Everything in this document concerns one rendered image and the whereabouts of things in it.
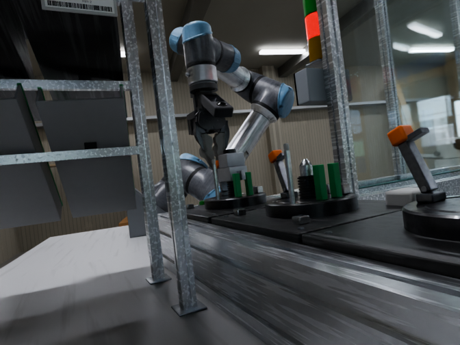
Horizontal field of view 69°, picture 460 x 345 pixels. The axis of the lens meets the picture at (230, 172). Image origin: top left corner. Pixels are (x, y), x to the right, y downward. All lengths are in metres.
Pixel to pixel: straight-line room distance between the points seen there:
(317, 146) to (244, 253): 8.08
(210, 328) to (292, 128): 7.82
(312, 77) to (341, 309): 0.54
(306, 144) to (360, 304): 8.06
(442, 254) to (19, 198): 0.64
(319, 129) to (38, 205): 8.04
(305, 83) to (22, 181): 0.57
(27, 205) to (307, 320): 0.56
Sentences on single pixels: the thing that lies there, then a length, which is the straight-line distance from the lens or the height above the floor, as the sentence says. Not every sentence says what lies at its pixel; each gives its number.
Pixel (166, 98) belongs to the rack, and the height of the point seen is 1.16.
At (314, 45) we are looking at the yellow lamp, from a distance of 0.78.
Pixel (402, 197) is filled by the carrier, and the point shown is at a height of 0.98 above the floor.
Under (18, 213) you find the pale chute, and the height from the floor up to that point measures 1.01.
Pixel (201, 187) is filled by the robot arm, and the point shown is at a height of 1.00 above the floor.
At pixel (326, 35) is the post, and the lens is 0.77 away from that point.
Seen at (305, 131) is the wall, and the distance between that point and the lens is 8.33.
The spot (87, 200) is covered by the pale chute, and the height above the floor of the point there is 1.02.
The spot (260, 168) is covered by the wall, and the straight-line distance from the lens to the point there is 7.74.
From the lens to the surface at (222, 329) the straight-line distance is 0.44.
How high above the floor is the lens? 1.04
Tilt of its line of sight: level
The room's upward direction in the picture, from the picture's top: 7 degrees counter-clockwise
